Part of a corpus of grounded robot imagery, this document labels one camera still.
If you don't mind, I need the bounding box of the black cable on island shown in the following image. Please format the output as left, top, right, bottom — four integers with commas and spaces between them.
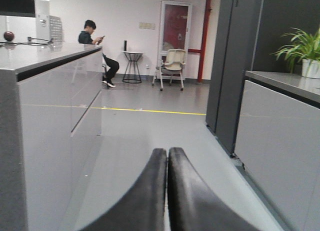
0, 36, 55, 47

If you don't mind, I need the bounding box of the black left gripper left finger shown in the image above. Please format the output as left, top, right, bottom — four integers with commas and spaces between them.
82, 148, 167, 231

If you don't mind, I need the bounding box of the white plant pot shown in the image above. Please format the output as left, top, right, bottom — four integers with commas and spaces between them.
301, 59, 320, 79

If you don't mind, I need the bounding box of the round wire side table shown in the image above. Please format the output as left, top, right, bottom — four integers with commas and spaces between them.
122, 51, 143, 84

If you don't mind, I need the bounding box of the dark red ball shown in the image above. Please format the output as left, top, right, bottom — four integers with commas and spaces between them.
3, 31, 15, 42

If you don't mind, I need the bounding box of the dark tall cabinet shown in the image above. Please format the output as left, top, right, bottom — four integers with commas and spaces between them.
206, 0, 320, 155

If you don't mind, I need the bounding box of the beige office chair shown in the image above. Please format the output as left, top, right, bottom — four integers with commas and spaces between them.
151, 49, 186, 91

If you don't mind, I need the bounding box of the seated person in dark clothes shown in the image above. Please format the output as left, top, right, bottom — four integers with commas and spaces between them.
78, 19, 120, 88

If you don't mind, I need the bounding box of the grey kitchen island cabinet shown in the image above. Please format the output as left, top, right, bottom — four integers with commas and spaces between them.
0, 43, 102, 231

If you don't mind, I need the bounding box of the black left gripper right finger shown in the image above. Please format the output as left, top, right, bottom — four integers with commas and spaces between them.
167, 147, 258, 231

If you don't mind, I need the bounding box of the black bottle on side table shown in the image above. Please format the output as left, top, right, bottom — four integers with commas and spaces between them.
123, 40, 128, 52

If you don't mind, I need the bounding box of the glass door display cabinet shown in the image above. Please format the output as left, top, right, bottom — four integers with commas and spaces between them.
157, 0, 193, 64

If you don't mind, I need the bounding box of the red vertical pipe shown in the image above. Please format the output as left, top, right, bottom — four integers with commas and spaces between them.
188, 0, 212, 83

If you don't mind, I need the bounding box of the green spider plant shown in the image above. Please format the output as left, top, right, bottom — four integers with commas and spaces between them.
270, 27, 320, 73

